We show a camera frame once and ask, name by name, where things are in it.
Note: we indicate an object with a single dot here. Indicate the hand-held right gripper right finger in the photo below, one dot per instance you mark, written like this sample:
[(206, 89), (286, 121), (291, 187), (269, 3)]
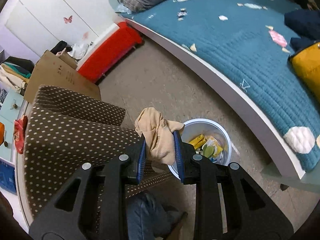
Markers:
[(178, 155)]

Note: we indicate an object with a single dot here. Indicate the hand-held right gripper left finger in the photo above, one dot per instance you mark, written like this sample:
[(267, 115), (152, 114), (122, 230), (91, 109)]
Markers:
[(140, 158)]

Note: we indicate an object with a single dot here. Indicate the beige sock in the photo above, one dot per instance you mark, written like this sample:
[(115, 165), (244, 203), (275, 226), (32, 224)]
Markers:
[(157, 135)]

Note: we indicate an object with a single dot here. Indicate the white plastic waste bin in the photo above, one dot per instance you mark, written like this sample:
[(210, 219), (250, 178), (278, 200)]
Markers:
[(212, 128)]

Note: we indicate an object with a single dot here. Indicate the yellow snack packet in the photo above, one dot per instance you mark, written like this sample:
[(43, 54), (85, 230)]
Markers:
[(197, 142)]

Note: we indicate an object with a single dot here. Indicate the green leaf printed packet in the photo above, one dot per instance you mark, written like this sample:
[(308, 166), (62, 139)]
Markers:
[(211, 148)]

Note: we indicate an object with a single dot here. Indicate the person's leg in jeans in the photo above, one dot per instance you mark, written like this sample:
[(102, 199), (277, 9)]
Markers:
[(145, 217)]

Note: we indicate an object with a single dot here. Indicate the brown polka dot cloth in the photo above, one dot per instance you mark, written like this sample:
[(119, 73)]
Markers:
[(75, 135)]

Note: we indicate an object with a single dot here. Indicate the red storage box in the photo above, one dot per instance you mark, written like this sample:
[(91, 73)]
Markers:
[(110, 52)]

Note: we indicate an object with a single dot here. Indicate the cardboard box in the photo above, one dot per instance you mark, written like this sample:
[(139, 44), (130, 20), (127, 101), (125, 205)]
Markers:
[(55, 77)]

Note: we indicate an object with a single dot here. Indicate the teal candy print blanket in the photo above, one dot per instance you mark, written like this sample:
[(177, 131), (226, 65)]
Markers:
[(225, 42)]

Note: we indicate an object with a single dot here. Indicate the red fabric item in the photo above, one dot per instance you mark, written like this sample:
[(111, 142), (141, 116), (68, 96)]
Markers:
[(20, 135)]

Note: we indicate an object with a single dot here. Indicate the white flat board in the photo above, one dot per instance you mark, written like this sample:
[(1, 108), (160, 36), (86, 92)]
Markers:
[(96, 43)]

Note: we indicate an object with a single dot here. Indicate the white crumpled cloth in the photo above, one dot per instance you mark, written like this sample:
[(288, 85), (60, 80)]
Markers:
[(78, 50)]

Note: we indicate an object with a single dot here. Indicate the black cloth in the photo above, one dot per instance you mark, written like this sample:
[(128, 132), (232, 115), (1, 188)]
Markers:
[(58, 47)]

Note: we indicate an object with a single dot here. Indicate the orange object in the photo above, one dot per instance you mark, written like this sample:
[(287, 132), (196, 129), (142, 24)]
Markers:
[(2, 132)]

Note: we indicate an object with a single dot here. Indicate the light blue crumpled cloth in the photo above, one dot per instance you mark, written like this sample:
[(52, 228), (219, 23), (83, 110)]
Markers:
[(123, 9)]

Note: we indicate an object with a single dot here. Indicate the stack of folded clothes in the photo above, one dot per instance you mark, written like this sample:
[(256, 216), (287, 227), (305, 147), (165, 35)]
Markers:
[(15, 75)]

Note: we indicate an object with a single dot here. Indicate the yellow cushion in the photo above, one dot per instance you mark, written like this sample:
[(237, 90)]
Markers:
[(307, 67)]

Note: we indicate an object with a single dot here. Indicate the pink butterfly sticker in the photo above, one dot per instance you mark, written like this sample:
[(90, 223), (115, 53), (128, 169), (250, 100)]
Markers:
[(68, 19)]

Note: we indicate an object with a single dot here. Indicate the white wardrobe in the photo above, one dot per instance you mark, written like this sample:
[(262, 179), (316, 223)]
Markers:
[(45, 12)]

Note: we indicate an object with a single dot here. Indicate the white bed frame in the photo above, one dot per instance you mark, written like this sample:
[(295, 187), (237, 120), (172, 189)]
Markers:
[(225, 76)]

